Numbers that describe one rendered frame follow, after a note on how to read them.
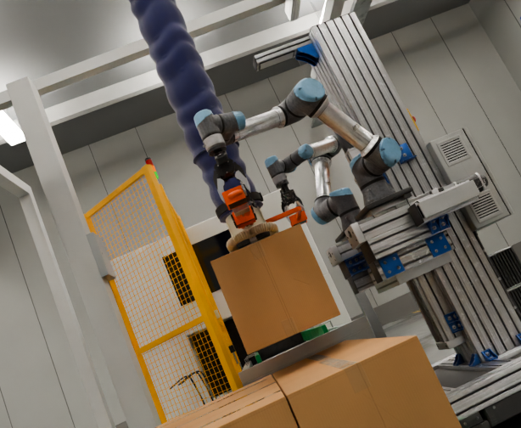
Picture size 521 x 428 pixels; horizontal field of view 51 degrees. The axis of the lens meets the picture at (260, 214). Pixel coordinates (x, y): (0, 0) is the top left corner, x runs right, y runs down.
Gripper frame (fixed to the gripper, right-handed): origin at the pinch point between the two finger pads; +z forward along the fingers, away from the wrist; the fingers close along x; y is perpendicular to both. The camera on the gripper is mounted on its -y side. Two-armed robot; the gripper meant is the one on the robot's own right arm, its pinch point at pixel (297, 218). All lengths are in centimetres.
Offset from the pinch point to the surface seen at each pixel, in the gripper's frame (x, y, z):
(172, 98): -34, 36, -73
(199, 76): -18, 38, -76
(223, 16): 30, -130, -203
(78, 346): -224, -270, -18
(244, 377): -57, 2, 62
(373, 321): 21, -59, 67
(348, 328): -1, -1, 61
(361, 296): 21, -59, 51
